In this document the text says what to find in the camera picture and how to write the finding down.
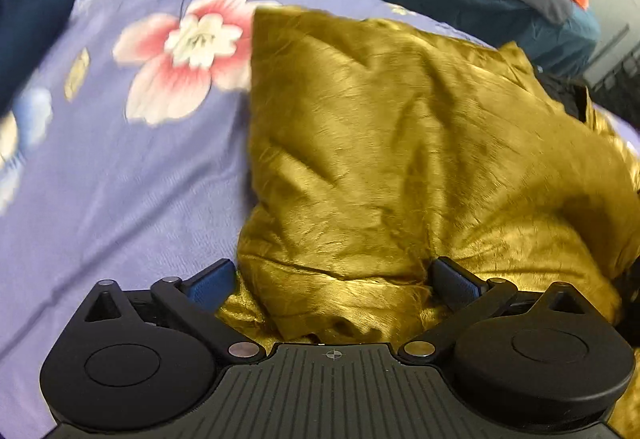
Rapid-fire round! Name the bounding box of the purple floral bed sheet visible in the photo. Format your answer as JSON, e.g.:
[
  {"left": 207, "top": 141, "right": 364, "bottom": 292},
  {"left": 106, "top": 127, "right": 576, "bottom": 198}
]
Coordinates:
[{"left": 0, "top": 0, "right": 640, "bottom": 360}]

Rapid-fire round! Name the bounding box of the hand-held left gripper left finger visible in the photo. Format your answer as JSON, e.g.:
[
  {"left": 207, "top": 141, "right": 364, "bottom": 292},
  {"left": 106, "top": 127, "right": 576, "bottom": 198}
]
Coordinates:
[{"left": 80, "top": 257, "right": 267, "bottom": 364}]

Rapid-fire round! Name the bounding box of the gold satin garment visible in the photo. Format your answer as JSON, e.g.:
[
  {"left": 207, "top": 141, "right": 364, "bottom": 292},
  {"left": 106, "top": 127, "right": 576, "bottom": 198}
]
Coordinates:
[{"left": 215, "top": 5, "right": 640, "bottom": 439}]

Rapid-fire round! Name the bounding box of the black knit sweater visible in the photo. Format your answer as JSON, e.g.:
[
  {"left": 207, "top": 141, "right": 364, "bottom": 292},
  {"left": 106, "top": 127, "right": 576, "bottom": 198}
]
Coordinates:
[{"left": 534, "top": 65, "right": 603, "bottom": 126}]

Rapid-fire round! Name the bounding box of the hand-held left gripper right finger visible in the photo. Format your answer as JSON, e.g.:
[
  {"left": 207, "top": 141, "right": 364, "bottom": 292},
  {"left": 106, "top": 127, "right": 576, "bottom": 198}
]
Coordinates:
[{"left": 398, "top": 256, "right": 594, "bottom": 363}]

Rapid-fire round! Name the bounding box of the navy blue cloth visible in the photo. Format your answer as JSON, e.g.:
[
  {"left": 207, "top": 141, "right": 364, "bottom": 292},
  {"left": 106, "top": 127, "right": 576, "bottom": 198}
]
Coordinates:
[{"left": 0, "top": 0, "right": 77, "bottom": 116}]

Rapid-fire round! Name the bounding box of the teal duvet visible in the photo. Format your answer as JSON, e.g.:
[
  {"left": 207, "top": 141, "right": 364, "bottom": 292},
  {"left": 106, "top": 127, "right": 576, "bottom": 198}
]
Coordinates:
[{"left": 114, "top": 0, "right": 602, "bottom": 78}]

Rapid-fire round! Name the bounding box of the black wire rack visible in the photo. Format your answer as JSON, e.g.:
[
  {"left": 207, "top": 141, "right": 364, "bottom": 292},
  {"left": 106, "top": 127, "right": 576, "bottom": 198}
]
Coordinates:
[{"left": 586, "top": 22, "right": 640, "bottom": 112}]

